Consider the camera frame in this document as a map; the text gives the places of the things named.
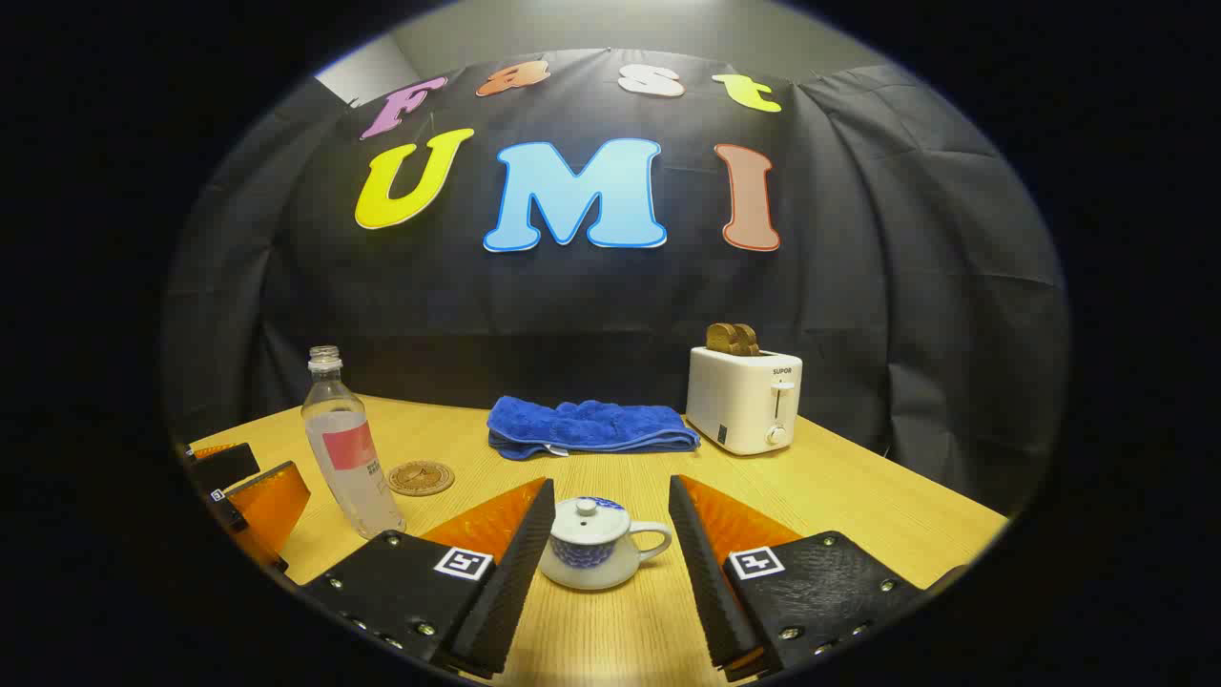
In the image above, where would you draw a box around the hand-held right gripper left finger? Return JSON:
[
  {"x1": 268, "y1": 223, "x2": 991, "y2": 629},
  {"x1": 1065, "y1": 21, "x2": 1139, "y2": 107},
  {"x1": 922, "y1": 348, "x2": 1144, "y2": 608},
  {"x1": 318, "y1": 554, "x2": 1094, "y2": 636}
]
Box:
[{"x1": 300, "y1": 477, "x2": 557, "y2": 680}]

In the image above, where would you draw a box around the white toaster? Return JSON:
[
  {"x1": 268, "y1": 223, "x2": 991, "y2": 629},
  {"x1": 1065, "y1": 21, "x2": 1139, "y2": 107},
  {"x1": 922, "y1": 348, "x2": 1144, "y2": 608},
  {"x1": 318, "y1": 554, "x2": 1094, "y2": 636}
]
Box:
[{"x1": 686, "y1": 345, "x2": 804, "y2": 456}]

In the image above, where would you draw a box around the round brown coaster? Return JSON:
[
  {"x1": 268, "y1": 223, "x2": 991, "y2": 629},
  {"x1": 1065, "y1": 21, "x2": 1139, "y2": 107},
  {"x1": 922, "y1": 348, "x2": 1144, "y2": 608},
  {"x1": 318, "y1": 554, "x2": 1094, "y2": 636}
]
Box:
[{"x1": 387, "y1": 460, "x2": 455, "y2": 496}]

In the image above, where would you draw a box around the folded blue towel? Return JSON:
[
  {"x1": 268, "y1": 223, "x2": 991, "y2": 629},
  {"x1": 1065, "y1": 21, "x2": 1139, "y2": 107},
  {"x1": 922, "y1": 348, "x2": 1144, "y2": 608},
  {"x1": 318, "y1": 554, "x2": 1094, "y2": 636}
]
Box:
[{"x1": 486, "y1": 396, "x2": 702, "y2": 461}]

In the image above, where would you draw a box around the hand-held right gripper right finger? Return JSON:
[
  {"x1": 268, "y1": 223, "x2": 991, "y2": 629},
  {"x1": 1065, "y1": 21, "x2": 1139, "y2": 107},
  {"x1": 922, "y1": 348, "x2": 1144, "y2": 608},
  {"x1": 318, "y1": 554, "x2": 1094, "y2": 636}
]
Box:
[{"x1": 668, "y1": 474, "x2": 924, "y2": 683}]

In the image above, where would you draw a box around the clear plastic water bottle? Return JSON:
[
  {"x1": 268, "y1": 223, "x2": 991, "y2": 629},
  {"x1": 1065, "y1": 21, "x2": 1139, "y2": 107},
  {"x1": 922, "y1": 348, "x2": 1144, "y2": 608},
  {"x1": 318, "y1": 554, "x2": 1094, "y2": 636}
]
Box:
[{"x1": 301, "y1": 345, "x2": 406, "y2": 540}]

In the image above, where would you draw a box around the black backdrop cloth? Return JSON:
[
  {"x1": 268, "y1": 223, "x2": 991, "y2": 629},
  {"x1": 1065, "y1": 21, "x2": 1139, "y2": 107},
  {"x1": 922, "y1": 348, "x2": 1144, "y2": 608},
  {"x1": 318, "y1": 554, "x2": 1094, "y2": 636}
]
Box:
[{"x1": 162, "y1": 48, "x2": 1069, "y2": 516}]

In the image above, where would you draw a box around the white blue teacup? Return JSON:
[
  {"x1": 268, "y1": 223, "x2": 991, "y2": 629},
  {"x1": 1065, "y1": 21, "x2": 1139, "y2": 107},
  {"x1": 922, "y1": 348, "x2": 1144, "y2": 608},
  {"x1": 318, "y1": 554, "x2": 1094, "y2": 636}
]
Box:
[{"x1": 539, "y1": 520, "x2": 673, "y2": 591}]

